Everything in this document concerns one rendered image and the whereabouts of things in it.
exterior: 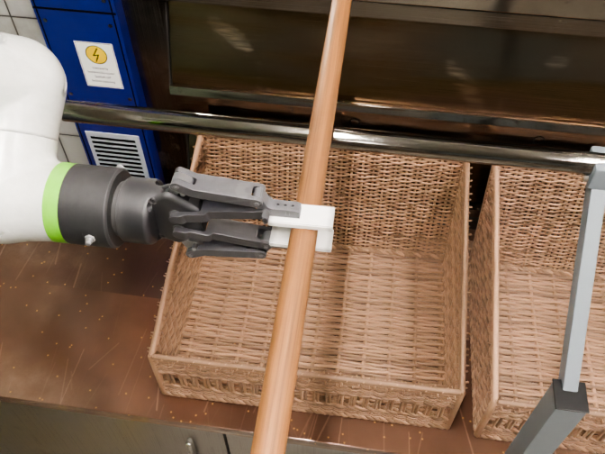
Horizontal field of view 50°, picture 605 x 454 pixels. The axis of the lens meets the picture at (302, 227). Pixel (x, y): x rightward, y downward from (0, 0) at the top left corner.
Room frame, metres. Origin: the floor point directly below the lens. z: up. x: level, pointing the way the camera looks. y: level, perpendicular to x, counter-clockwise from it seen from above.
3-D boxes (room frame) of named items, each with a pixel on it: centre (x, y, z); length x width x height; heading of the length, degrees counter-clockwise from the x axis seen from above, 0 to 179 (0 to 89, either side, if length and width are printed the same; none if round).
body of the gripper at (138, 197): (0.47, 0.16, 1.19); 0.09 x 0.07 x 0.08; 83
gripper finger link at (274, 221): (0.45, 0.00, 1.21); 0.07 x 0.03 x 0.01; 83
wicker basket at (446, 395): (0.73, -0.03, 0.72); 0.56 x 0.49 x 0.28; 83
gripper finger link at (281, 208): (0.46, 0.03, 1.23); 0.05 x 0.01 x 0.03; 83
